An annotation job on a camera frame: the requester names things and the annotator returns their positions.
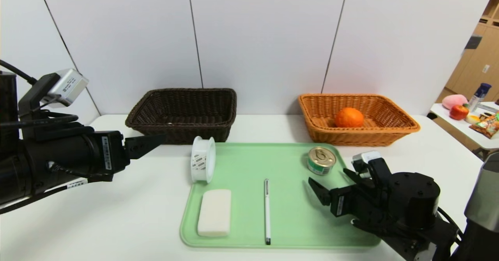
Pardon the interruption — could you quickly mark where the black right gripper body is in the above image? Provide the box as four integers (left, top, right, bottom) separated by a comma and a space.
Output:
329, 176, 390, 227

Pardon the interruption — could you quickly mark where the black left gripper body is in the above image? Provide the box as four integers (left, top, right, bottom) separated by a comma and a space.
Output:
23, 130, 131, 195

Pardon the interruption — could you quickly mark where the tin can with green label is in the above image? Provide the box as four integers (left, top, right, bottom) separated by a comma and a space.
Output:
307, 147, 337, 176

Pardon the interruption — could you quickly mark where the orange fruit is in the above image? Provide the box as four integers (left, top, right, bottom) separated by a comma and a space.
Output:
334, 107, 365, 128

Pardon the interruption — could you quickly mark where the dark brown wicker basket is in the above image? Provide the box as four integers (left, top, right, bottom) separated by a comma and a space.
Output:
125, 88, 237, 145

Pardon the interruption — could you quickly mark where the orange wicker basket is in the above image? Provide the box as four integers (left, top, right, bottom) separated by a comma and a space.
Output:
298, 93, 421, 147

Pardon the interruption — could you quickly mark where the light green plastic tray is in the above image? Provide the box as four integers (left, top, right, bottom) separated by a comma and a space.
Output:
180, 142, 382, 250

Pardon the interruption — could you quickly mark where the white pen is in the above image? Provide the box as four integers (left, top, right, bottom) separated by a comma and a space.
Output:
264, 179, 271, 245

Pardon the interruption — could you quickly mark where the white tape roll in case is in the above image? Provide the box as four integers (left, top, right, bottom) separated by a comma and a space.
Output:
191, 136, 216, 184

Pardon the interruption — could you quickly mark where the white sponge block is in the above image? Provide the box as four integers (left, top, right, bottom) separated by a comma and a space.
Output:
197, 189, 232, 237

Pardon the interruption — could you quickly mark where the red apple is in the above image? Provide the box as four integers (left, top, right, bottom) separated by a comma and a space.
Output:
449, 104, 469, 121

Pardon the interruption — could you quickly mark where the pink peach toy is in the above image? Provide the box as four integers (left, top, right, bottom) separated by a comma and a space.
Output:
442, 94, 468, 110

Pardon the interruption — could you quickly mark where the colourful snack packet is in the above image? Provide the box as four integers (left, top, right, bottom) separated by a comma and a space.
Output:
469, 114, 499, 139

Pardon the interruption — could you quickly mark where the bottle with blue cap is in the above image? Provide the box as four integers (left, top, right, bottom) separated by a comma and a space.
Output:
468, 83, 492, 112

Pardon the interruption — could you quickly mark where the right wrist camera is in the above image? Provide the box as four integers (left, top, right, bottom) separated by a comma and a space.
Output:
352, 151, 382, 172

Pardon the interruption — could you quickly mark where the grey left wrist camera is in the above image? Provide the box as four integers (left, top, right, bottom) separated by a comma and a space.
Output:
47, 69, 89, 108

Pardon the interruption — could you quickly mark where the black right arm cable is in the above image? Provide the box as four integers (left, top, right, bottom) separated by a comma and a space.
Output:
437, 206, 465, 243

